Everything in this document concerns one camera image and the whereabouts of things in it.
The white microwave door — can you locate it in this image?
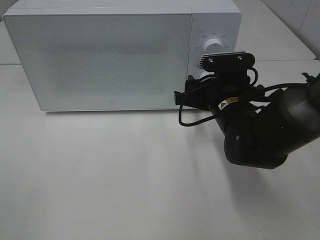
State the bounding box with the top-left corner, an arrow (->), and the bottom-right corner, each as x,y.
4,14 -> 191,112

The white timer knob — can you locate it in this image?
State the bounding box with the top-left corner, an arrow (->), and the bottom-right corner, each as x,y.
200,71 -> 214,81

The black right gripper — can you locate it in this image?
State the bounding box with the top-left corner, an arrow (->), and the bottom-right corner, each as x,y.
174,71 -> 265,118

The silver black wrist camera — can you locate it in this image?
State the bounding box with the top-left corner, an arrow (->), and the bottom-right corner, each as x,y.
198,51 -> 256,73

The upper white power knob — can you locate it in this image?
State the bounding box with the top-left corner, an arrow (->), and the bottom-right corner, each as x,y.
202,36 -> 224,54

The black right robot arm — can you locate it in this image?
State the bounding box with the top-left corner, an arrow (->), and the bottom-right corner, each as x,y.
174,71 -> 320,169

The white microwave oven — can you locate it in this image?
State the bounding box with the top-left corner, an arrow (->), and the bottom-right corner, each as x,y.
2,0 -> 243,113

